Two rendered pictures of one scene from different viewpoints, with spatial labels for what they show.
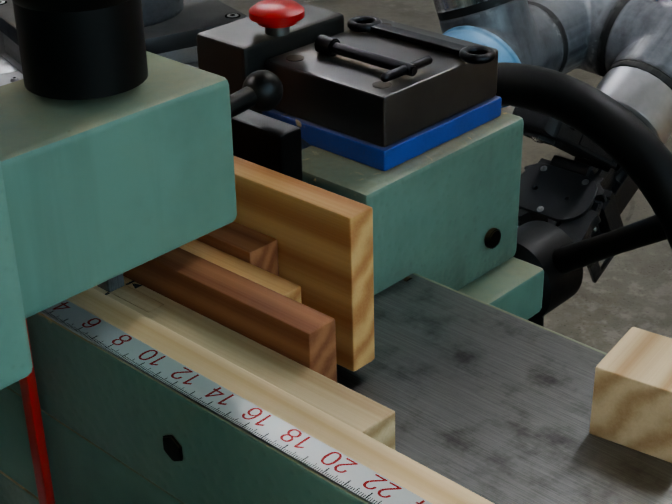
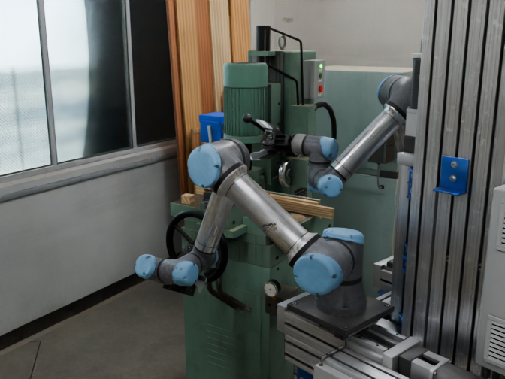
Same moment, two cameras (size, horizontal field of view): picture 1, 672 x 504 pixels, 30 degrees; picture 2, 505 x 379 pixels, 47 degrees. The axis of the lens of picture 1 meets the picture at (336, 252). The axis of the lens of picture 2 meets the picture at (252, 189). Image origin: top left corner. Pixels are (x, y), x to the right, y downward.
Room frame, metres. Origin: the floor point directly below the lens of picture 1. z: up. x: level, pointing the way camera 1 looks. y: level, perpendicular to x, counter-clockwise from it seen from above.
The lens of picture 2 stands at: (2.81, -0.31, 1.58)
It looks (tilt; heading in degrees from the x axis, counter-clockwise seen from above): 15 degrees down; 169
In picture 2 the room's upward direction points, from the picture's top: straight up
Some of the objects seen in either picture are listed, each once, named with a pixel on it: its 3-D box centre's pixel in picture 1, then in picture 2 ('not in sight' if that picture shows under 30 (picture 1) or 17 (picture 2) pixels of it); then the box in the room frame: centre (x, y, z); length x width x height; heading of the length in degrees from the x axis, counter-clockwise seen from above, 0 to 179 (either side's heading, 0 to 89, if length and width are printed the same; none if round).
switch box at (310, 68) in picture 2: not in sight; (313, 79); (0.36, 0.42, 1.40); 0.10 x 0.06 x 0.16; 137
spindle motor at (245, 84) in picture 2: not in sight; (245, 102); (0.50, 0.10, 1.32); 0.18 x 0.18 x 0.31
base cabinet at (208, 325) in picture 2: not in sight; (260, 310); (0.41, 0.18, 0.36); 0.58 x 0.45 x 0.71; 137
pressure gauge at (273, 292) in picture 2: not in sight; (272, 289); (0.83, 0.15, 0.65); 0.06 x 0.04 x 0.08; 47
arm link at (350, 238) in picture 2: not in sight; (341, 251); (1.33, 0.23, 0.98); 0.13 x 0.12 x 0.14; 139
